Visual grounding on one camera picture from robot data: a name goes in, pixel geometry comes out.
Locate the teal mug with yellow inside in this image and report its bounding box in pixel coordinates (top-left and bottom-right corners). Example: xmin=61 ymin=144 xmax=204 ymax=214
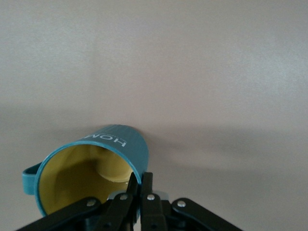
xmin=22 ymin=124 xmax=150 ymax=217

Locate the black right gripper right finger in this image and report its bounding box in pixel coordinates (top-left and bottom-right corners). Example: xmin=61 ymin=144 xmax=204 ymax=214
xmin=140 ymin=172 xmax=244 ymax=231

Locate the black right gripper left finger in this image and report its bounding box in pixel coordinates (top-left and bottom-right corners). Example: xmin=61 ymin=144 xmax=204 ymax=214
xmin=16 ymin=172 xmax=140 ymax=231

